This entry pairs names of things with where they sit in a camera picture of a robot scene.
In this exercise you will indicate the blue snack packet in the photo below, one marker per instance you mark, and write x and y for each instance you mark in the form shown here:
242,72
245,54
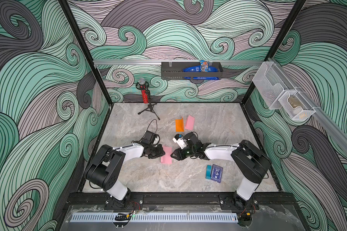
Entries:
203,67

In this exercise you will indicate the aluminium rail back wall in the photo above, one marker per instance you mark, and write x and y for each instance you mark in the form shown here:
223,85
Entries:
159,62

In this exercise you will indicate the aluminium rail right wall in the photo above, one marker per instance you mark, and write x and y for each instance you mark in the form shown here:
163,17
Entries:
336,134

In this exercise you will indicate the large clear plastic bin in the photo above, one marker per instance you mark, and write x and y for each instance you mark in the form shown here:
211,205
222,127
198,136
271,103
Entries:
269,83

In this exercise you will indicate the blue card box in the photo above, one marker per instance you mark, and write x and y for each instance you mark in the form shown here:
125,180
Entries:
216,173

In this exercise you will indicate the small clear plastic bin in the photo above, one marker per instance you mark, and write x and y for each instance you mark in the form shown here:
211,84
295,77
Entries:
296,105

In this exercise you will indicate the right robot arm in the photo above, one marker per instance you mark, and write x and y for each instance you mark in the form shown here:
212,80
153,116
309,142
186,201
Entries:
251,161

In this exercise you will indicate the pink paper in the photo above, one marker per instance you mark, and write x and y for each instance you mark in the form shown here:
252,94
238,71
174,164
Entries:
190,123
166,159

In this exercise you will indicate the microphone on tripod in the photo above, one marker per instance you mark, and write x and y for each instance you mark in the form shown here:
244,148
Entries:
143,86

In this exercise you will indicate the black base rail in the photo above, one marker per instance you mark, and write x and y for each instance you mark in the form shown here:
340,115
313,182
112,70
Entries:
191,198

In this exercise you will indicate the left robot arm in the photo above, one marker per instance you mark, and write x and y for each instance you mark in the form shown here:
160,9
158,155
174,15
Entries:
104,168

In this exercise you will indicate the black wall shelf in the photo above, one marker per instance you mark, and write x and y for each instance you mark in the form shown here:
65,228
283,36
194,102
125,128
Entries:
174,71

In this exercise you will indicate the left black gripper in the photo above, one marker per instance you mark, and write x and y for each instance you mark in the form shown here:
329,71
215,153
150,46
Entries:
160,153

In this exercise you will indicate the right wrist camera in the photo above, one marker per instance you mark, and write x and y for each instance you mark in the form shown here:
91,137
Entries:
180,141

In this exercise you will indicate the aluminium rail wall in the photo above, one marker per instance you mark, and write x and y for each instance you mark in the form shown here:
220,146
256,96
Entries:
336,134
159,62

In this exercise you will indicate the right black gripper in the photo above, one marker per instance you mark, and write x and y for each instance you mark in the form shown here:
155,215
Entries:
181,154

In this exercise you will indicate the orange square paper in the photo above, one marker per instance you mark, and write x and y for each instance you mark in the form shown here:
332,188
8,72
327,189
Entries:
179,125

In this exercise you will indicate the white slotted cable duct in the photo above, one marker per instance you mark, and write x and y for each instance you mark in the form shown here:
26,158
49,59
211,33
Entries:
158,217

